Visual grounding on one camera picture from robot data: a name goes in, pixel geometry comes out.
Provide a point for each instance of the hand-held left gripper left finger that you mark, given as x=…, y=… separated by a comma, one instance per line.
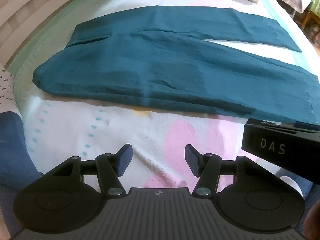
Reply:
x=123, y=160

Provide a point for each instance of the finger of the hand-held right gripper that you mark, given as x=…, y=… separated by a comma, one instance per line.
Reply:
x=304, y=124

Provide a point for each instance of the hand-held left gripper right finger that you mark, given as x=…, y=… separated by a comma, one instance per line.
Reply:
x=193, y=161

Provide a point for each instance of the teal pants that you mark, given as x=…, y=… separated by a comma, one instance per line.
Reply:
x=160, y=75

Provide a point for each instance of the white pastel patterned blanket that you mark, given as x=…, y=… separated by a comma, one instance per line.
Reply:
x=162, y=137

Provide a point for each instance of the wooden chair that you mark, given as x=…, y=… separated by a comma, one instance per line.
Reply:
x=308, y=21

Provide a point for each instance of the person's blue jeans leg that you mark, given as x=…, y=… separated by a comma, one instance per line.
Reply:
x=13, y=160

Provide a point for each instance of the white dark-patterned cloth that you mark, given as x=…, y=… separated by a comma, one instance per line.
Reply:
x=5, y=90

